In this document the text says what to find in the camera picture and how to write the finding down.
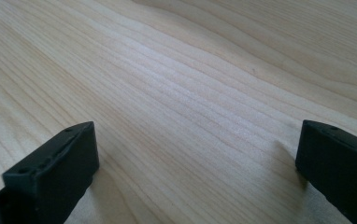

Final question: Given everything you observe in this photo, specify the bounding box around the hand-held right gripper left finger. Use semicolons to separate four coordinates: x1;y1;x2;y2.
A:
1;120;101;224

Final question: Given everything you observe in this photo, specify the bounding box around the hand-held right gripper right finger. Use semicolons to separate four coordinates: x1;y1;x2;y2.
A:
294;119;357;224

